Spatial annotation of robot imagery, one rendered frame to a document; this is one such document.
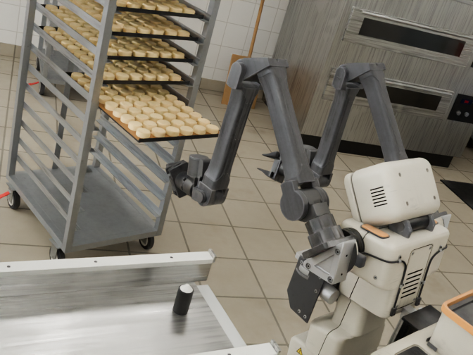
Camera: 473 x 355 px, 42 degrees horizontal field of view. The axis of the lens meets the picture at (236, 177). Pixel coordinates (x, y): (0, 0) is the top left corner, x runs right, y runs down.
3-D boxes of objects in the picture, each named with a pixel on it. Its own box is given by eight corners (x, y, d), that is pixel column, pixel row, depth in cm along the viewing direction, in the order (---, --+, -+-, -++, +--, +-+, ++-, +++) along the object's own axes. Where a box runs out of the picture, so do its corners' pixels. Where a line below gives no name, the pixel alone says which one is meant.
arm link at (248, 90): (245, 66, 155) (273, 68, 163) (231, 58, 159) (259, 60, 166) (200, 210, 172) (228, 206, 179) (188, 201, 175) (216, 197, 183)
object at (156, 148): (174, 164, 264) (175, 158, 263) (168, 164, 262) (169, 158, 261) (103, 103, 304) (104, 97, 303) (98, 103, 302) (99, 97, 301)
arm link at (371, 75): (364, 50, 179) (386, 50, 185) (331, 67, 189) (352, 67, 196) (407, 197, 173) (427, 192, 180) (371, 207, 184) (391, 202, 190)
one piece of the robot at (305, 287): (375, 309, 182) (402, 249, 173) (314, 333, 164) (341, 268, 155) (337, 277, 192) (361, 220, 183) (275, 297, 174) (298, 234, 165)
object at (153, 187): (165, 199, 272) (166, 194, 271) (160, 200, 270) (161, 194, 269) (97, 135, 312) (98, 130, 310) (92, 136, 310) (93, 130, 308)
